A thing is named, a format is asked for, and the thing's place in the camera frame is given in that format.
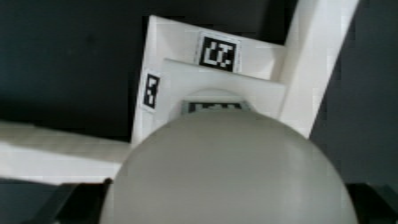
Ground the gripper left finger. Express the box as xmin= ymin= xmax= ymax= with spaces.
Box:
xmin=21 ymin=184 xmax=76 ymax=224

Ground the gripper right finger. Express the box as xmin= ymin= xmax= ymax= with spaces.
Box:
xmin=346 ymin=183 xmax=398 ymax=224

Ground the white lamp bulb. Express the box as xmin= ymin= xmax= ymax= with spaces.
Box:
xmin=99 ymin=109 xmax=357 ymax=224

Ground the white lamp base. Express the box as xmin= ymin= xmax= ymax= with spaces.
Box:
xmin=131 ymin=16 xmax=285 ymax=144

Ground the white foam wall frame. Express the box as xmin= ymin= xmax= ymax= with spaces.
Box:
xmin=0 ymin=0 xmax=358 ymax=185

